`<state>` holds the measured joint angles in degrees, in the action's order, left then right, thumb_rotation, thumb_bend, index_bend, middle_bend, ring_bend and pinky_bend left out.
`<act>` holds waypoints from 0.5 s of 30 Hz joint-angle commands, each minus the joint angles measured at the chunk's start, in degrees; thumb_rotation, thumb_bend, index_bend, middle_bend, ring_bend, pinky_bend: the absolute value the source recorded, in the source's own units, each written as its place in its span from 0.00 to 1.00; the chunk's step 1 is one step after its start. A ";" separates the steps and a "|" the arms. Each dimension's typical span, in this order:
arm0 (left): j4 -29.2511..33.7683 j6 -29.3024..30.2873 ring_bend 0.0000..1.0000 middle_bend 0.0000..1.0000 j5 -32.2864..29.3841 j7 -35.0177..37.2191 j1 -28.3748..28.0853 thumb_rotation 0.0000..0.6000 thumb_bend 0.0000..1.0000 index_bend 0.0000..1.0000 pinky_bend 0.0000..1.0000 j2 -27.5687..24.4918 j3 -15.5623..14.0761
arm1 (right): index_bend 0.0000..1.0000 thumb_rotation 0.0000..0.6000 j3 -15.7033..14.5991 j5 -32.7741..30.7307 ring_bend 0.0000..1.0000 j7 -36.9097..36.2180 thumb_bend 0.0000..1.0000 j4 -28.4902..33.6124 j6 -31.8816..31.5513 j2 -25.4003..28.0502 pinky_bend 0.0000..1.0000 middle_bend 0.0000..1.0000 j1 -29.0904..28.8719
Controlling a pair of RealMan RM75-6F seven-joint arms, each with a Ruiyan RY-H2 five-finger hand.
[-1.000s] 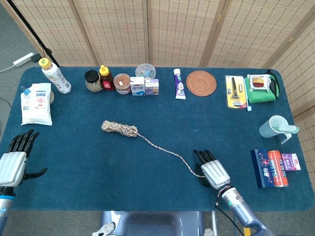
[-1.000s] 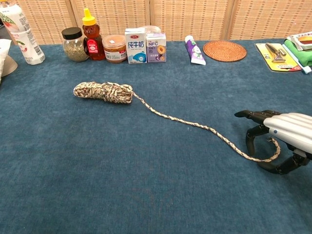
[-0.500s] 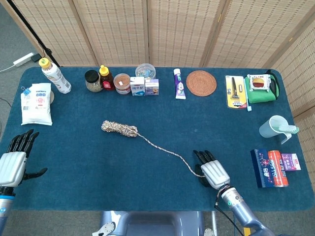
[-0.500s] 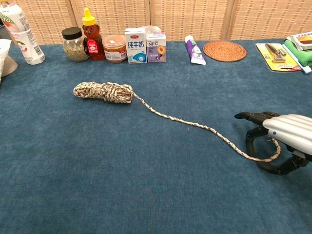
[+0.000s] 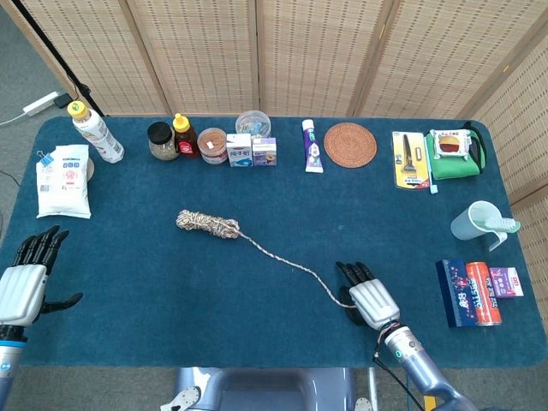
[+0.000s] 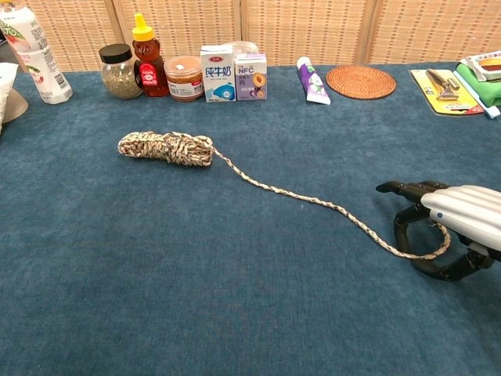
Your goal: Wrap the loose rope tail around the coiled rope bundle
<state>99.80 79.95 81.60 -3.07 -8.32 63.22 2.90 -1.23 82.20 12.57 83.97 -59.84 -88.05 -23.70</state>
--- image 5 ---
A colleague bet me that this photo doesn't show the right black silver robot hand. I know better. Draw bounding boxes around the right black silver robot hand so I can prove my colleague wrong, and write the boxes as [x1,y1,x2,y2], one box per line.
[335,260,402,331]

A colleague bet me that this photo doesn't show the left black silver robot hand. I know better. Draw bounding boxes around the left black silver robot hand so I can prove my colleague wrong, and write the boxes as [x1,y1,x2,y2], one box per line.
[0,225,85,329]

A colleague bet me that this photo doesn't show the beige braided rope bundle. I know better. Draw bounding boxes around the beige braided rope bundle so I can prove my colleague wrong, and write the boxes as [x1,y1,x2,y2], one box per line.
[176,209,357,309]

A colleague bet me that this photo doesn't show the dark blue long box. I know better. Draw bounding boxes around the dark blue long box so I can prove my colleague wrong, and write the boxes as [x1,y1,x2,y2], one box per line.
[435,258,479,329]

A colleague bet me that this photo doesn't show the orange snack can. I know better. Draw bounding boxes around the orange snack can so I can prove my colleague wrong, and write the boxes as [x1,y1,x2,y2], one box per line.
[465,261,503,326]

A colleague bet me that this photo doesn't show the white plastic pouch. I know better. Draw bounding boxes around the white plastic pouch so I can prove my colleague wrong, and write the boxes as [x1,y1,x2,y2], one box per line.
[35,144,92,220]

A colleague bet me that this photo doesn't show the pale green plastic mug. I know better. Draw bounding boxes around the pale green plastic mug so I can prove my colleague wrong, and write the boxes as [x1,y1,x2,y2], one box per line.
[450,200,509,252]

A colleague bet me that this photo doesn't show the small purple white box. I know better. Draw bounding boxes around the small purple white box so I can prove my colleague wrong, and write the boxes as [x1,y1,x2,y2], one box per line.
[489,266,525,299]

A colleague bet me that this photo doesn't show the blue-grey robot torso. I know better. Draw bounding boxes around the blue-grey robot torso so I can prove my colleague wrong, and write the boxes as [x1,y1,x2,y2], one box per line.
[160,366,378,411]

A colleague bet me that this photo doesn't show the blue white toothbrush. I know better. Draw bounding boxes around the blue white toothbrush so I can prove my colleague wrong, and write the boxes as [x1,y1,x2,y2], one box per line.
[423,135,439,195]

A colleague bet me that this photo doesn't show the razor in yellow pack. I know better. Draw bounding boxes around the razor in yellow pack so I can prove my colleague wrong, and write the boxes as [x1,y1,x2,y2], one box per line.
[391,130,431,189]

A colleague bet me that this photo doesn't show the blue table carpet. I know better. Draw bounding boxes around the blue table carpet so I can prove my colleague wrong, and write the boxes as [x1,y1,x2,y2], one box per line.
[0,116,548,369]

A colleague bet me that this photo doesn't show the pale green brush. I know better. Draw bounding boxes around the pale green brush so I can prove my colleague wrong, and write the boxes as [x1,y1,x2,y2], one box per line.
[483,217,521,233]

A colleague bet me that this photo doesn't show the folded green towel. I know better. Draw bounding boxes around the folded green towel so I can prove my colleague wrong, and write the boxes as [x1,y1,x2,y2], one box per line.
[424,130,480,181]

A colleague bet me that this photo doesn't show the round woven coaster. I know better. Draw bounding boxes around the round woven coaster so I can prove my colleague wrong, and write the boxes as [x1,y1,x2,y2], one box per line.
[323,122,378,169]

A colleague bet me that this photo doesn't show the white purple toothpaste tube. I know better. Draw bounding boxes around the white purple toothpaste tube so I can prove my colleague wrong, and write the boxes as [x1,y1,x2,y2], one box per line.
[301,118,325,174]

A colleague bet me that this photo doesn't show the yellow cap drink bottle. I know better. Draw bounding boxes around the yellow cap drink bottle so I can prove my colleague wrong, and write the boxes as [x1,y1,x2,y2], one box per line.
[67,100,125,164]

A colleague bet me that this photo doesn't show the white red snack packet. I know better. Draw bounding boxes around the white red snack packet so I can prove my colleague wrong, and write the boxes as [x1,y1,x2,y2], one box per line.
[429,128,472,159]

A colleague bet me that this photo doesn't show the purple juice carton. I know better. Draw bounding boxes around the purple juice carton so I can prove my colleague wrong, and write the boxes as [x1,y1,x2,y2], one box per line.
[251,137,277,167]

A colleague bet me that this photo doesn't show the black green pouch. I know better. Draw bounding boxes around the black green pouch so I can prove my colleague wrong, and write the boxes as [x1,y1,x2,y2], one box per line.
[460,121,488,175]

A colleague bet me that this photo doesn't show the white power strip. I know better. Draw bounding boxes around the white power strip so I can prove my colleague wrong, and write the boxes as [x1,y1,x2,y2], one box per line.
[22,91,60,116]

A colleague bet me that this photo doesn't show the white blue milk carton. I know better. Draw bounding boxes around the white blue milk carton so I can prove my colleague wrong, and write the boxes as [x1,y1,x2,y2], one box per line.
[225,133,253,168]

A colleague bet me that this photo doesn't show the black lid glass jar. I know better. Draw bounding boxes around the black lid glass jar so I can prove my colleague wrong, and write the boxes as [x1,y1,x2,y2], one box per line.
[147,122,180,162]

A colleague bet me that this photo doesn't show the clear round clip container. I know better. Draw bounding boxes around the clear round clip container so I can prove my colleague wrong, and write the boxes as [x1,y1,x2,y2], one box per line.
[235,110,272,140]

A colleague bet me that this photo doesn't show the bear shaped honey bottle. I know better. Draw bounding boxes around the bear shaped honey bottle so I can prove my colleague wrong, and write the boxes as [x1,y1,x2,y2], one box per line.
[172,113,200,158]

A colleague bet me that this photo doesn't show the round tub red label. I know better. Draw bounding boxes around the round tub red label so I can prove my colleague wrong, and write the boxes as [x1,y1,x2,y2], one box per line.
[197,127,229,165]

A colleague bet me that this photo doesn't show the black stand pole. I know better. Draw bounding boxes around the black stand pole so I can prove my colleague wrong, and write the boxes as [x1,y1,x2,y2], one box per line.
[11,0,106,117]

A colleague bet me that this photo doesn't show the bamboo folding screen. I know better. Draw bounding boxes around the bamboo folding screen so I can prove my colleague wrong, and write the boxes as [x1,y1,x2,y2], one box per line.
[0,0,548,301]

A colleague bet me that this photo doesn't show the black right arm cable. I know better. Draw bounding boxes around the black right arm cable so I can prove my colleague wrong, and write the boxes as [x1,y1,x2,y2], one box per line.
[372,337,425,411]

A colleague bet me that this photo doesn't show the white power cable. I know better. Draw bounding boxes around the white power cable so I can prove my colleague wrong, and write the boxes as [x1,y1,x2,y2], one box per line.
[0,111,27,128]

